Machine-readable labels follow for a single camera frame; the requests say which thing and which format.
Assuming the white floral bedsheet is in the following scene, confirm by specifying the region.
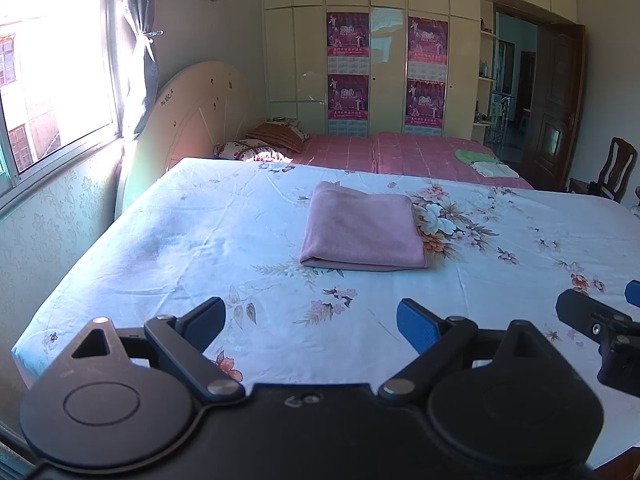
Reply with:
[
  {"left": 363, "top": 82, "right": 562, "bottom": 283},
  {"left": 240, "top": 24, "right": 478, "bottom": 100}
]
[{"left": 11, "top": 156, "right": 640, "bottom": 471}]

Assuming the red and white pillow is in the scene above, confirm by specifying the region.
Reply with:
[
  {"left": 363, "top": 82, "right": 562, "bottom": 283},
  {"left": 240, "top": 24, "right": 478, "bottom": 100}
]
[{"left": 213, "top": 139, "right": 296, "bottom": 163}]

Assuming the wooden chair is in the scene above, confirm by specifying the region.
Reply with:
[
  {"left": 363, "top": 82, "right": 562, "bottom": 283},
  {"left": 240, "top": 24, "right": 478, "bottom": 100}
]
[{"left": 567, "top": 137, "right": 638, "bottom": 204}]

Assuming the pink sweater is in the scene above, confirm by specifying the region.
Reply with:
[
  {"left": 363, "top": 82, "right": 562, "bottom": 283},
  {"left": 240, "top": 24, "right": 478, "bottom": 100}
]
[{"left": 299, "top": 181, "right": 430, "bottom": 272}]

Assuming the brown wooden door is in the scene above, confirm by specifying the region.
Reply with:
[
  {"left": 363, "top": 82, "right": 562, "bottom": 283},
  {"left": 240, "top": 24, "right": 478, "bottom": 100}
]
[{"left": 522, "top": 24, "right": 587, "bottom": 192}]

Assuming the white folded cloth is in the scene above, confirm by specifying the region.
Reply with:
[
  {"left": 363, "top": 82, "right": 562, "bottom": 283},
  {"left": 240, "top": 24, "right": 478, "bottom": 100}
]
[{"left": 471, "top": 161, "right": 521, "bottom": 179}]

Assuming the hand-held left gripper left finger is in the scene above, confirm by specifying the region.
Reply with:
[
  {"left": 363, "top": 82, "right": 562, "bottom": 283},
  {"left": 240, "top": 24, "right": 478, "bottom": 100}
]
[{"left": 47, "top": 296, "right": 246, "bottom": 407}]

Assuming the pink checked bedsheet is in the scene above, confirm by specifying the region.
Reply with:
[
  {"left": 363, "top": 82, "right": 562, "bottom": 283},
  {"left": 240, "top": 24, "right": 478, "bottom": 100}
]
[{"left": 287, "top": 131, "right": 536, "bottom": 191}]

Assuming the orange patterned pillow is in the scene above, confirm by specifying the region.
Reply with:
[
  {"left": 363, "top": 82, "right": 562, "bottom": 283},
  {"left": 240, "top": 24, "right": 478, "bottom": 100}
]
[{"left": 246, "top": 120, "right": 311, "bottom": 153}]

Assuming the grey curtain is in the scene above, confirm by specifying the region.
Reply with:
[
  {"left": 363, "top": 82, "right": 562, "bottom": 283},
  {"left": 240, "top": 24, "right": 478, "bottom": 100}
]
[{"left": 107, "top": 0, "right": 161, "bottom": 141}]

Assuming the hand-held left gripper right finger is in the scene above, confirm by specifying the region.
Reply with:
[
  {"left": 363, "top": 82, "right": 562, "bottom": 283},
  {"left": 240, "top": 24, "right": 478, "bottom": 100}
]
[{"left": 377, "top": 298, "right": 563, "bottom": 407}]

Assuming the metal railing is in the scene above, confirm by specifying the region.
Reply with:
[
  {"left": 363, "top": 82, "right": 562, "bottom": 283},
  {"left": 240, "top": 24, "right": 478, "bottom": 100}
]
[{"left": 487, "top": 94, "right": 512, "bottom": 143}]

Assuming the cream headboard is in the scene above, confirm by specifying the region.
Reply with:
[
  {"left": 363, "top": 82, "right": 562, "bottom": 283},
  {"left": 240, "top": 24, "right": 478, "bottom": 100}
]
[{"left": 114, "top": 61, "right": 266, "bottom": 221}]

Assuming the green folded cloth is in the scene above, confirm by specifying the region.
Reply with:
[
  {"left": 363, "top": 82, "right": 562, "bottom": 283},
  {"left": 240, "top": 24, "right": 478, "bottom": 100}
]
[{"left": 453, "top": 148, "right": 501, "bottom": 165}]

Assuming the window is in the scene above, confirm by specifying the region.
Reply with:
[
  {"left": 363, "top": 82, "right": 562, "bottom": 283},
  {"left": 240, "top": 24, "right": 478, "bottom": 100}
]
[{"left": 0, "top": 0, "right": 123, "bottom": 191}]

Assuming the purple wall poster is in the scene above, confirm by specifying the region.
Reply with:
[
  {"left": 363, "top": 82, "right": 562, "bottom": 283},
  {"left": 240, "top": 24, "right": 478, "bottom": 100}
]
[
  {"left": 326, "top": 11, "right": 370, "bottom": 75},
  {"left": 405, "top": 78, "right": 447, "bottom": 137},
  {"left": 327, "top": 74, "right": 370, "bottom": 135},
  {"left": 407, "top": 16, "right": 448, "bottom": 81}
]

